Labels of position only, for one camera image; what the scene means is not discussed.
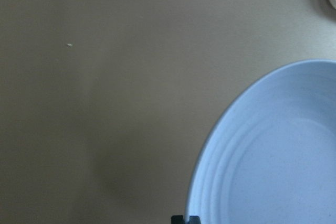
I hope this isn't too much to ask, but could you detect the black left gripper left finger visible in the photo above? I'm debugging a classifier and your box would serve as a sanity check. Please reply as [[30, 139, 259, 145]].
[[171, 215, 185, 224]]

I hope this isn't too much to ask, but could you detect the blue plate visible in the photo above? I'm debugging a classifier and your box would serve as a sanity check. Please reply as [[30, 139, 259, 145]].
[[185, 60, 335, 223]]

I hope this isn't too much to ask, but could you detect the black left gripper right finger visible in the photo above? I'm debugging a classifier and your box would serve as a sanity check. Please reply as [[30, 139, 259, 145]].
[[188, 216, 201, 224]]

